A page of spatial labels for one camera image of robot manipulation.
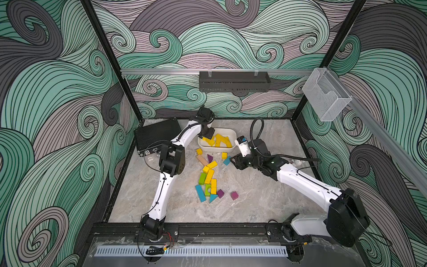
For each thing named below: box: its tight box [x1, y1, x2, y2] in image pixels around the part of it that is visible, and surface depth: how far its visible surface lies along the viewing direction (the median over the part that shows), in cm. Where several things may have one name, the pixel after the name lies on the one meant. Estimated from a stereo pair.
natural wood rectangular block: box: [195, 154, 209, 166], surface depth 100 cm
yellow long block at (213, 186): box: [210, 178, 218, 195], surface depth 88 cm
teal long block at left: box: [195, 184, 207, 203], surface depth 87 cm
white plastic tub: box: [197, 127, 237, 153], surface depth 107 cm
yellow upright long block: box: [204, 169, 215, 185], surface depth 92 cm
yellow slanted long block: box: [202, 160, 218, 175], surface depth 97 cm
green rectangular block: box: [198, 172, 207, 186], surface depth 92 cm
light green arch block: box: [204, 183, 212, 197], surface depth 87 cm
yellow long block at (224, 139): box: [215, 133, 233, 148], surface depth 109 cm
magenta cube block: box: [230, 191, 239, 201], surface depth 86 cm
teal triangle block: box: [209, 194, 219, 204], surface depth 85 cm
